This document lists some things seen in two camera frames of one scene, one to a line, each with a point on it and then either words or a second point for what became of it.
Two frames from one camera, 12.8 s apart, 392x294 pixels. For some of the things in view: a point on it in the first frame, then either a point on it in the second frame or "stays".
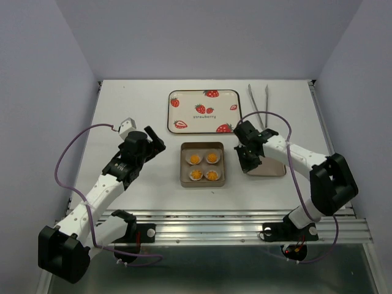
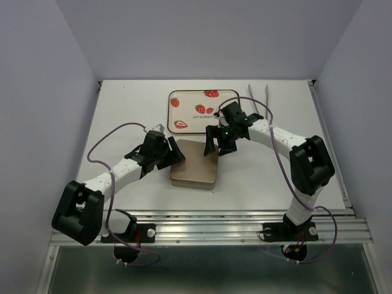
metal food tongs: [256, 108] stays
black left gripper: [154, 147] -> [177, 155]
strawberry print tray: [203, 111] stays
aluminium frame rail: [246, 228] stays
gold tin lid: [269, 168] -> [196, 168]
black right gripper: [246, 166] -> [211, 132]
